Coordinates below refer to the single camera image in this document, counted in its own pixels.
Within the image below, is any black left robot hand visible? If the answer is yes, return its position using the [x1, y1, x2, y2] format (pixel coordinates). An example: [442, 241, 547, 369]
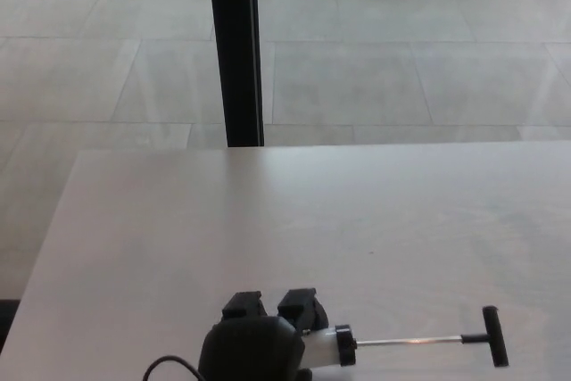
[198, 287, 332, 381]

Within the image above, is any white air pump black handle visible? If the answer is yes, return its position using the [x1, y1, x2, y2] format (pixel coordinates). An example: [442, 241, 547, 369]
[302, 305, 510, 371]

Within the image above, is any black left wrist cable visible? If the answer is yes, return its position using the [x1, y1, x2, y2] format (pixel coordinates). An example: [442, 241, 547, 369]
[142, 355, 203, 381]

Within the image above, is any black vertical frame post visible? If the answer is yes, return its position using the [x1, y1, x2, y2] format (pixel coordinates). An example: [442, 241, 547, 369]
[206, 0, 266, 148]

